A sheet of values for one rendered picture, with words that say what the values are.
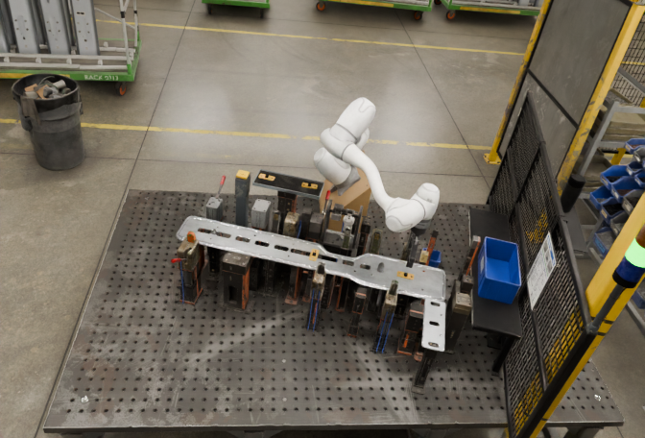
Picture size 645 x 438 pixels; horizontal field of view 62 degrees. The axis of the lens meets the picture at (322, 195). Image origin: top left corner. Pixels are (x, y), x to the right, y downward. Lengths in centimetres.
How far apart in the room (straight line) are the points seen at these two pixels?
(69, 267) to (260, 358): 196
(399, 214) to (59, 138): 340
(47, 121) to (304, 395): 323
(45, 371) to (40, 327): 34
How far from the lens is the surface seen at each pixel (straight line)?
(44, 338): 381
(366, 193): 314
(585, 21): 464
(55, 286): 409
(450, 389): 273
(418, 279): 270
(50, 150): 504
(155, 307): 288
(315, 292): 257
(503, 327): 261
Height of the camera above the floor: 286
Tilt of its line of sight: 37 degrees down
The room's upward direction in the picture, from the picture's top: 8 degrees clockwise
